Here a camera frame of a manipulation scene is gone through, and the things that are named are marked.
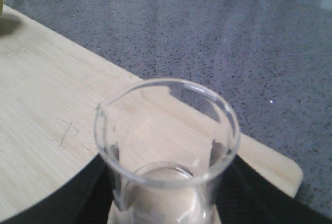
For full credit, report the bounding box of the yellow lemon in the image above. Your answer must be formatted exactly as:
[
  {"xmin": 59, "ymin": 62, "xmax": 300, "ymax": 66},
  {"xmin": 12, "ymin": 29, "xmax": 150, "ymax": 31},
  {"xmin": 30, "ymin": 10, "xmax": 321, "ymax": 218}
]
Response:
[{"xmin": 0, "ymin": 0, "xmax": 3, "ymax": 16}]

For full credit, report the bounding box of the clear glass beaker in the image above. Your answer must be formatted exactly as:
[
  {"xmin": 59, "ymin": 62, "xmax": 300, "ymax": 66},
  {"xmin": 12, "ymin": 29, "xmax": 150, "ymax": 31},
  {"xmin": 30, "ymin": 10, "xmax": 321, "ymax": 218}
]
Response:
[{"xmin": 94, "ymin": 78, "xmax": 240, "ymax": 223}]

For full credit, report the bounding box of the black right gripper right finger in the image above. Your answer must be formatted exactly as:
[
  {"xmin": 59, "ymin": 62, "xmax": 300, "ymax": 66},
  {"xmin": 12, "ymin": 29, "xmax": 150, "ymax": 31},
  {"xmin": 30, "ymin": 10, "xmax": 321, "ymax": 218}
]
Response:
[{"xmin": 216, "ymin": 156, "xmax": 331, "ymax": 223}]

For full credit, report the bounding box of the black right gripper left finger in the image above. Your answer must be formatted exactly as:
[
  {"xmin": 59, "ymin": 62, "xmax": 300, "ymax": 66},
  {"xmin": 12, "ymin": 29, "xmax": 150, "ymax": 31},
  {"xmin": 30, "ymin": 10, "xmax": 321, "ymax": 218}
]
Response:
[{"xmin": 5, "ymin": 155, "xmax": 113, "ymax": 223}]

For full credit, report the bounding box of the wooden cutting board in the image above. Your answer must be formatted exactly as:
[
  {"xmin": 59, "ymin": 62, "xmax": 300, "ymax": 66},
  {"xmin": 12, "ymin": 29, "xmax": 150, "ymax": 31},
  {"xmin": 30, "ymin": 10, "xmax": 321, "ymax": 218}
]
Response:
[{"xmin": 0, "ymin": 4, "xmax": 304, "ymax": 221}]

